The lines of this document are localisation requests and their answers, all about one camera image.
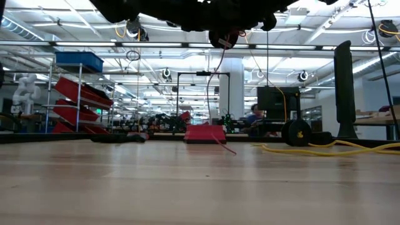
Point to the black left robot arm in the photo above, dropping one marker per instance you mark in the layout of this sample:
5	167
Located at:
118	9

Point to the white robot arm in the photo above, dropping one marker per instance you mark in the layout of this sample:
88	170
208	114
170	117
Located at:
26	93

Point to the round black ceiling fixture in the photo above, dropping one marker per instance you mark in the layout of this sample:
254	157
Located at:
139	31
166	73
387	28
302	76

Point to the black monitor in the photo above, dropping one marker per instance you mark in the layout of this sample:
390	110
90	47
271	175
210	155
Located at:
275	98

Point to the person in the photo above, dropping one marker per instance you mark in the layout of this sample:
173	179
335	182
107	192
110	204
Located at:
254	118

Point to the red box black lid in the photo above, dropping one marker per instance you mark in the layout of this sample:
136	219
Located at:
204	134

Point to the black zip pouch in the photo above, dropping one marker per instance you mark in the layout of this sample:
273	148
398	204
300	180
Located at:
323	137

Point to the blue storage bin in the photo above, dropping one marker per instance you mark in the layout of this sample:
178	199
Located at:
79	61

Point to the wooden workbench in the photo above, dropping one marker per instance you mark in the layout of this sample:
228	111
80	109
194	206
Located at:
375	120

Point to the red storage bin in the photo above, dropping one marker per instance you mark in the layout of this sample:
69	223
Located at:
84	93
72	114
62	128

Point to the metal storage rack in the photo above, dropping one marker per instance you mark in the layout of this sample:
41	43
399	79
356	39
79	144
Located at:
78	93

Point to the black frame robot station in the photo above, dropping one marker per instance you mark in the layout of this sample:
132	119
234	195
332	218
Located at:
203	73

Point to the black metal table frame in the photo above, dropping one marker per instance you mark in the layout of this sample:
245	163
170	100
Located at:
47	137

